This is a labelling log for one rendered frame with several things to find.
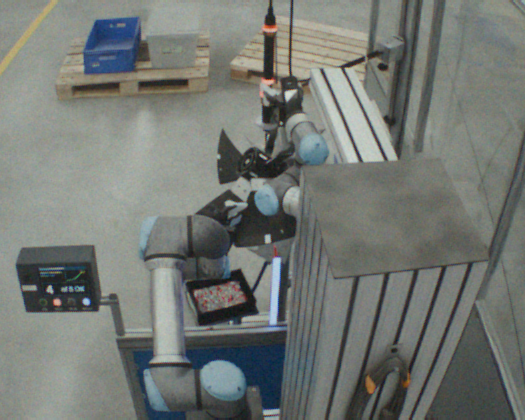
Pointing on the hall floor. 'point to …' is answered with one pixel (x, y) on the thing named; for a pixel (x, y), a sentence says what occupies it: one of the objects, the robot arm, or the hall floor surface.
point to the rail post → (133, 384)
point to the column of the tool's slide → (403, 73)
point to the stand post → (283, 289)
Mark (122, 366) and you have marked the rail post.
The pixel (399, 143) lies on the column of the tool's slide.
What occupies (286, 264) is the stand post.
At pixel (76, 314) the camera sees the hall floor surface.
